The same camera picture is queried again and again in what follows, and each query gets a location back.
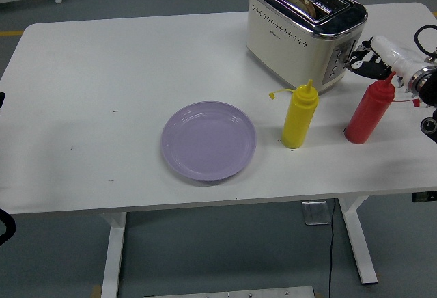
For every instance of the yellow squeeze bottle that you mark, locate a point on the yellow squeeze bottle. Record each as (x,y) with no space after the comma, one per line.
(297,120)

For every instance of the black table control panel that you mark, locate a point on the black table control panel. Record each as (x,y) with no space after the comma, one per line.
(423,197)

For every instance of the grey metal base plate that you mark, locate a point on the grey metal base plate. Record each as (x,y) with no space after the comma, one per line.
(228,293)

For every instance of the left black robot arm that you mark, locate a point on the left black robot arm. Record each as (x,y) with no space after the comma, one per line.
(13,228)

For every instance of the white table leg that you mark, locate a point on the white table leg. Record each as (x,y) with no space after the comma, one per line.
(358,243)
(114,260)

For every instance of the red squeeze bottle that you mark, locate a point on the red squeeze bottle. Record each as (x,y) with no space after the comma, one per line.
(367,113)

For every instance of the purple round plate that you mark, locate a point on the purple round plate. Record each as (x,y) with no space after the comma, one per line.
(208,141)

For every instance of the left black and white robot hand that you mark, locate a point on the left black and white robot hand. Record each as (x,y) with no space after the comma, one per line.
(2,99)

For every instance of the small silver floor box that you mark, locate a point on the small silver floor box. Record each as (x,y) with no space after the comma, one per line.
(317,212)

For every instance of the cream and chrome toaster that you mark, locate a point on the cream and chrome toaster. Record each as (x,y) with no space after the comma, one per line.
(283,48)

